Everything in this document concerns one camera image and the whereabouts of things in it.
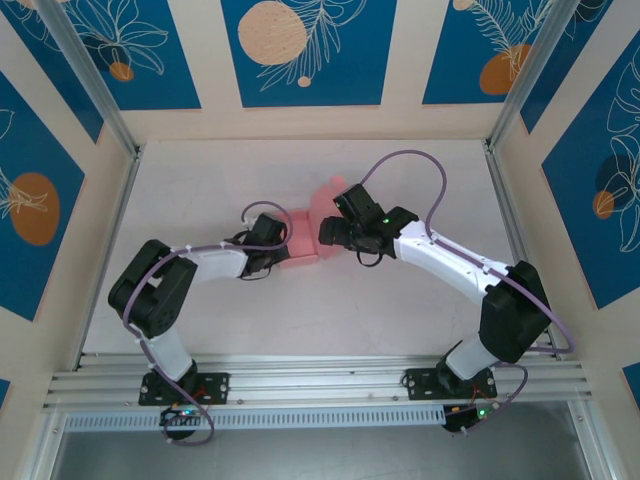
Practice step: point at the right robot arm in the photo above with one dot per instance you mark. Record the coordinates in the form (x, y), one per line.
(450, 260)

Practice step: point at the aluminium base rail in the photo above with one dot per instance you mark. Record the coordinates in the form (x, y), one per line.
(320, 380)

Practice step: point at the aluminium table edge rail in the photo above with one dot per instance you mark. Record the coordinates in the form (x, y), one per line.
(505, 195)
(121, 205)

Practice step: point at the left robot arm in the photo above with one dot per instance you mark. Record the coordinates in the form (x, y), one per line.
(215, 260)

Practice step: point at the pink paper box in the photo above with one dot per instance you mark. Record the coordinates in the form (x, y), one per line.
(300, 235)

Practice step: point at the blue panel with peach circle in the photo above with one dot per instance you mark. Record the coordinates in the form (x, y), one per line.
(310, 60)

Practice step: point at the blue floral wall panel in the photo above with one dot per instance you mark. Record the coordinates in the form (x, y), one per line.
(47, 55)
(590, 250)
(50, 260)
(165, 75)
(450, 50)
(565, 55)

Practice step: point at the aluminium frame post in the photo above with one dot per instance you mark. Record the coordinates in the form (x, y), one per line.
(590, 445)
(525, 80)
(45, 445)
(95, 85)

